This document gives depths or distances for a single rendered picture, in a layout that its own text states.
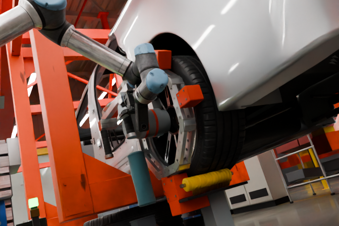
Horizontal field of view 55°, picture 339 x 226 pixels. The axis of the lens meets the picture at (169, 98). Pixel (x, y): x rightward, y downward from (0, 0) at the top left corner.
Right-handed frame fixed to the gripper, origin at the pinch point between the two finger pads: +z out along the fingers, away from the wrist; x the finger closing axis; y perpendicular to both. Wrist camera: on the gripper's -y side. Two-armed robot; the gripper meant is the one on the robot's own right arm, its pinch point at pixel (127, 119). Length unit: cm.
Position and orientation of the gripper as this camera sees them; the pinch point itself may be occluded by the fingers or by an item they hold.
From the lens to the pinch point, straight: 141.2
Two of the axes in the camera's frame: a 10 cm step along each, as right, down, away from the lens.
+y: -2.6, -9.1, 3.1
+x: -8.7, 0.8, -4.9
